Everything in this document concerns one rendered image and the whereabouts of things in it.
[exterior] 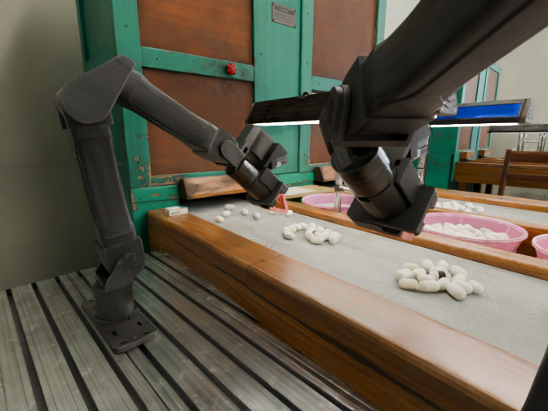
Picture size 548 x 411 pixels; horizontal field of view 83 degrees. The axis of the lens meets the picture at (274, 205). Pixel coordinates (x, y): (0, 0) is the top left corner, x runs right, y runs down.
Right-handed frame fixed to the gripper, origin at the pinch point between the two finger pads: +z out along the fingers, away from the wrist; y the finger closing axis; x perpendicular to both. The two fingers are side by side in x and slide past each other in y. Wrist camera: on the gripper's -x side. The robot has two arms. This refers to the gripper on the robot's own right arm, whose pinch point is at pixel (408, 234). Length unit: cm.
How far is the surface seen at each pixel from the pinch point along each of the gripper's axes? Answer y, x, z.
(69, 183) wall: 159, 23, -13
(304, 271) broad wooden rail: 14.8, 11.7, 0.7
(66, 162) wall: 159, 15, -20
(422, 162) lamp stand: 26, -42, 41
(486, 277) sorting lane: -5.1, -5.0, 24.1
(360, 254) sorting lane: 17.1, 0.6, 17.7
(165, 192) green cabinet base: 82, 8, -2
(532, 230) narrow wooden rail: -4, -31, 53
